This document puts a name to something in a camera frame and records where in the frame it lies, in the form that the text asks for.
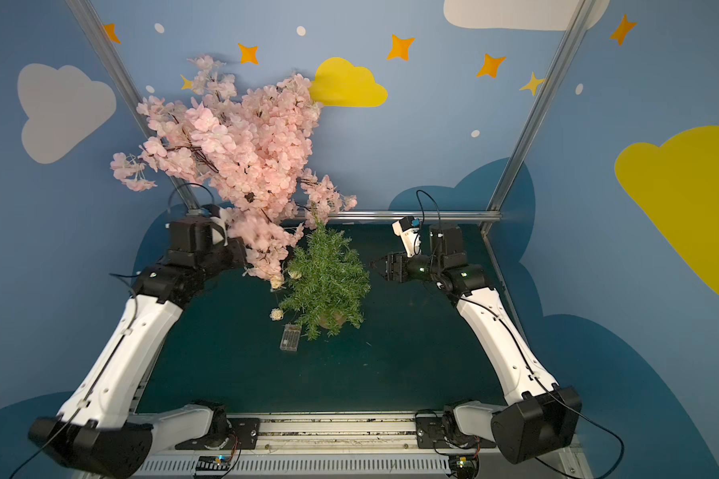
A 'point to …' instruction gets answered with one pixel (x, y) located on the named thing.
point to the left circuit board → (214, 463)
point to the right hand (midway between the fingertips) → (385, 259)
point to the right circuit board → (461, 462)
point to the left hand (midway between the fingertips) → (240, 239)
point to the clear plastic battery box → (291, 337)
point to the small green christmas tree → (325, 285)
